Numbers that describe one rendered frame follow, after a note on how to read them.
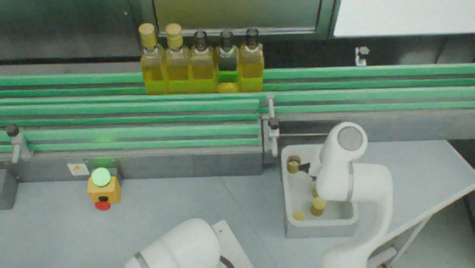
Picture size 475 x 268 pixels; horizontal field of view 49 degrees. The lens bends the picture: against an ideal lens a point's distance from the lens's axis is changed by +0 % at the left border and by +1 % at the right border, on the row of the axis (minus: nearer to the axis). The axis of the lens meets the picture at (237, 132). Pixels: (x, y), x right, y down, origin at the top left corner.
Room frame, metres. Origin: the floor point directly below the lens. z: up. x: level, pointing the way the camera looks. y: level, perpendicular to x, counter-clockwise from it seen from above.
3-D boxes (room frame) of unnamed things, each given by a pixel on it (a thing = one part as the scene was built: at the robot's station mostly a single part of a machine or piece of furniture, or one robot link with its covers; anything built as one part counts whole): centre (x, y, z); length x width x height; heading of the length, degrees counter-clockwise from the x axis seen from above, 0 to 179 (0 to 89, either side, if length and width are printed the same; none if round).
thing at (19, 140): (0.63, 0.51, 0.94); 0.07 x 0.04 x 0.13; 2
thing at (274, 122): (0.70, -0.08, 0.95); 0.17 x 0.03 x 0.12; 2
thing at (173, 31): (0.81, 0.14, 1.14); 0.04 x 0.04 x 0.04
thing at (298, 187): (0.60, -0.20, 0.80); 0.22 x 0.17 x 0.09; 2
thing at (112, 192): (0.61, 0.34, 0.79); 0.07 x 0.07 x 0.07; 2
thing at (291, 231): (0.63, -0.20, 0.79); 0.27 x 0.17 x 0.08; 2
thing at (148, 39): (0.81, 0.20, 1.14); 0.04 x 0.04 x 0.04
